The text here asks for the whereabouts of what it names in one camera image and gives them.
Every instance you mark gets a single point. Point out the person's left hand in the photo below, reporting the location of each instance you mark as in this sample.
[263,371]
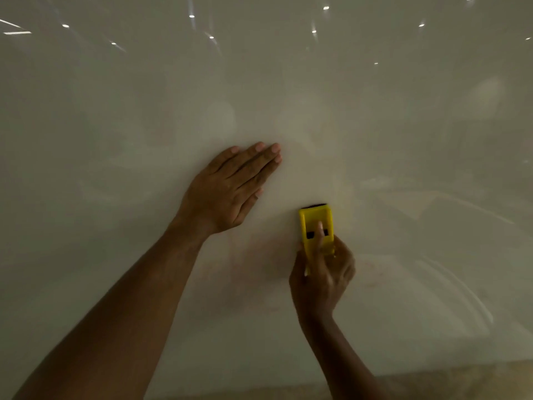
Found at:
[220,195]

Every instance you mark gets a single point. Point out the person's right hand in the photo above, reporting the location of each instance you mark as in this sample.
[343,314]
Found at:
[320,287]

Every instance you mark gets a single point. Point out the person's right forearm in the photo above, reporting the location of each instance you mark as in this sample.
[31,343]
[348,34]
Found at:
[345,366]

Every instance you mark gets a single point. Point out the yellow whiteboard eraser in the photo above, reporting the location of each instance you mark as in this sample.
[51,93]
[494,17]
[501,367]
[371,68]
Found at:
[314,216]

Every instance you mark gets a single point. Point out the person's left forearm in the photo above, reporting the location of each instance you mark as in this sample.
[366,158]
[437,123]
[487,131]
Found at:
[108,324]

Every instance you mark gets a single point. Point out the white glossy whiteboard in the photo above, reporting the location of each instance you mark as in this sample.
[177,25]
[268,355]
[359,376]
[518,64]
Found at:
[125,120]

